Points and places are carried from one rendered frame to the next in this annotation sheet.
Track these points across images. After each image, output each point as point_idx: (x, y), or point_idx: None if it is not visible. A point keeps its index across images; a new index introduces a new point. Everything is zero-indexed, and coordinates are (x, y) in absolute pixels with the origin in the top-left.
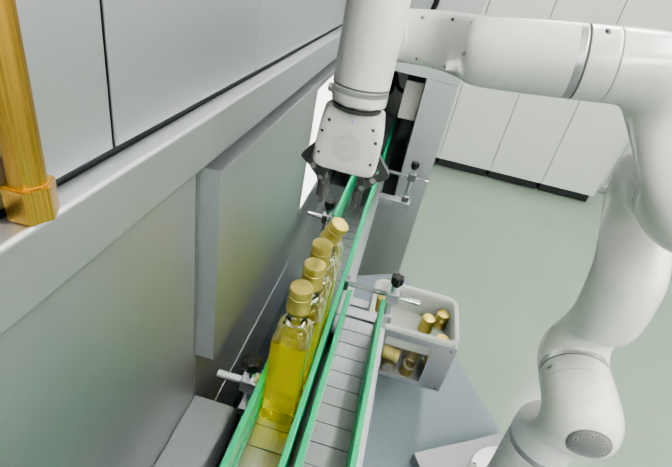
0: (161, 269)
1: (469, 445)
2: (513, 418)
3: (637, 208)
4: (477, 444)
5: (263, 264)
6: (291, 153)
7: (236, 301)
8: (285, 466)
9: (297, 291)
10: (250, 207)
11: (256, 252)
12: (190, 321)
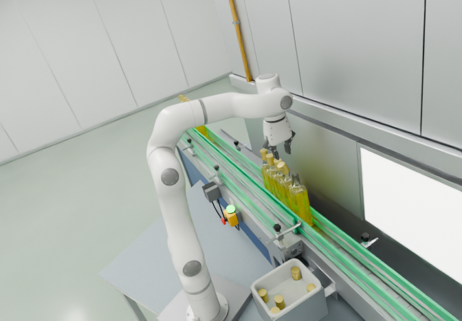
0: None
1: (232, 315)
2: (210, 278)
3: None
4: (229, 319)
5: (317, 184)
6: (329, 153)
7: (298, 168)
8: (250, 178)
9: (262, 149)
10: (295, 137)
11: (307, 166)
12: None
